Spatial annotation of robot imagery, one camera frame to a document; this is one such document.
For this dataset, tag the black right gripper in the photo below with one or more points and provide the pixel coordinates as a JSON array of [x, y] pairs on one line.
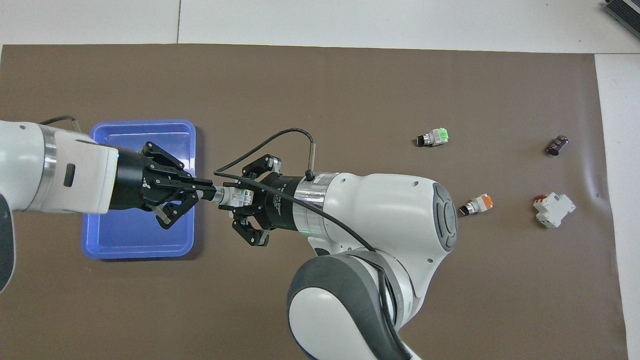
[[280, 202]]

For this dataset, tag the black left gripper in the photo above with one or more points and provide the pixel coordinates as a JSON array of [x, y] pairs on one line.
[[130, 180]]

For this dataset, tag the pale green white knob switch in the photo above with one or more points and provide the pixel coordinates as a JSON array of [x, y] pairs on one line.
[[237, 195]]

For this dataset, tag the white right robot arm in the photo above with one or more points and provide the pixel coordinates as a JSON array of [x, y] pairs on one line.
[[380, 210]]

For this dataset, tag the blue plastic tray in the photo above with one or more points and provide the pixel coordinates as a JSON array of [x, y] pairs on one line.
[[130, 235]]

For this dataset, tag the brown table mat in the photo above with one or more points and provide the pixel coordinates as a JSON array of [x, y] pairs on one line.
[[300, 300]]

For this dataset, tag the white circuit breaker red lever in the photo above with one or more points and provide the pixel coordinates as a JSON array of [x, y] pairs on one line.
[[555, 210]]

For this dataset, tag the small dark brown component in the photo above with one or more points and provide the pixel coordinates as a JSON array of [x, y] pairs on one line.
[[557, 145]]

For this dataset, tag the dark grey ribbed device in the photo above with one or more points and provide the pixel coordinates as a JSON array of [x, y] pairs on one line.
[[625, 10]]

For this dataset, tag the bright green white knob switch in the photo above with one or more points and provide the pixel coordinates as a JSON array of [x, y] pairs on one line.
[[439, 136]]

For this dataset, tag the orange white knob switch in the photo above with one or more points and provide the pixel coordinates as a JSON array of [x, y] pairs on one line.
[[482, 202]]

